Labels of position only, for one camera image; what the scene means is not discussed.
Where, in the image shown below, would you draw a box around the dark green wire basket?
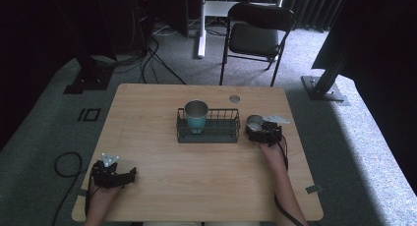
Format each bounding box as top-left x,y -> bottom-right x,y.
175,107 -> 242,144

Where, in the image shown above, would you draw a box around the black floor tape marks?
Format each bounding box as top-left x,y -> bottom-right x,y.
77,107 -> 102,123

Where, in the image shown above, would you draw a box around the silver metal cup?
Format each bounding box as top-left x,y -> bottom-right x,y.
245,114 -> 266,135

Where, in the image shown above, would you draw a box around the black floor cable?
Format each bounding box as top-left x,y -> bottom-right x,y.
139,36 -> 187,85

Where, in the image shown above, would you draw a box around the person's legs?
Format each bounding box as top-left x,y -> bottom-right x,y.
141,220 -> 264,226

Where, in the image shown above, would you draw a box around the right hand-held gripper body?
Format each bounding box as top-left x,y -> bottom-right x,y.
258,113 -> 292,147

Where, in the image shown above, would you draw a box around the person's left hand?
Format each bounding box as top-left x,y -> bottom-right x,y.
88,184 -> 123,208

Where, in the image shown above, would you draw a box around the teal metal cup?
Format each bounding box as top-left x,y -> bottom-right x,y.
183,99 -> 209,136

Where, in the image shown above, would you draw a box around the black metal stand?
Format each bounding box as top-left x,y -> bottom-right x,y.
300,38 -> 352,107
48,0 -> 115,95

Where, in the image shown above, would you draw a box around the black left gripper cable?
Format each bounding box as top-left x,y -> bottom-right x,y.
51,150 -> 96,226

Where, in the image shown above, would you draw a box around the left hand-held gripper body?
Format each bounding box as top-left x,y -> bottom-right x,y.
89,152 -> 123,190

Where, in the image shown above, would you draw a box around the person's right hand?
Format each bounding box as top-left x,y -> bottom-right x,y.
258,141 -> 287,165

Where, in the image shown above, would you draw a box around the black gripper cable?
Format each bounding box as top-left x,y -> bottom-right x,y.
51,150 -> 96,226
273,131 -> 307,226

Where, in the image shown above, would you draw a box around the black folding chair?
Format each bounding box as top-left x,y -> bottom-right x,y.
218,2 -> 297,87

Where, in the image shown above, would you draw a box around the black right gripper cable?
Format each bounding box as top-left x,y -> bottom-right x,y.
273,131 -> 307,226

